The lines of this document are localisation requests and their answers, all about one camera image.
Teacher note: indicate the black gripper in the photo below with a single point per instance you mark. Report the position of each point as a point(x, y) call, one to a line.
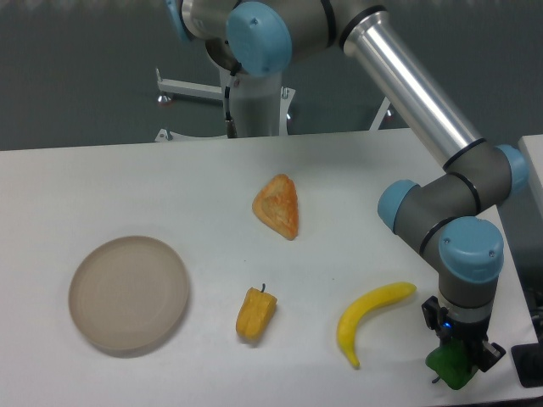
point(468, 325)

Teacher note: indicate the green toy pepper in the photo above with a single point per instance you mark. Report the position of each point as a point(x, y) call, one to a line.
point(451, 364)

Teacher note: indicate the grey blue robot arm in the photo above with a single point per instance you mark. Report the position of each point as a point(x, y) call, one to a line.
point(254, 42)

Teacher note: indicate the orange toy pepper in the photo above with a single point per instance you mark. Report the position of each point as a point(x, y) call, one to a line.
point(255, 314)

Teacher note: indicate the black device at edge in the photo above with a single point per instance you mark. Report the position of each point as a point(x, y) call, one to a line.
point(528, 364)

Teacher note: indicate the yellow toy banana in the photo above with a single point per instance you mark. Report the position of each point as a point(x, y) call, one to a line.
point(375, 299)

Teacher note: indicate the orange triangular bread toy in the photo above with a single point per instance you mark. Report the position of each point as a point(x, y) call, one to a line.
point(276, 205)

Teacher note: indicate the beige round plate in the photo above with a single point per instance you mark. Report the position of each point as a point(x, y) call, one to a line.
point(129, 294)

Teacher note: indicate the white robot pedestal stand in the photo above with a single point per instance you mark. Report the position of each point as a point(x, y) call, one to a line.
point(256, 106)

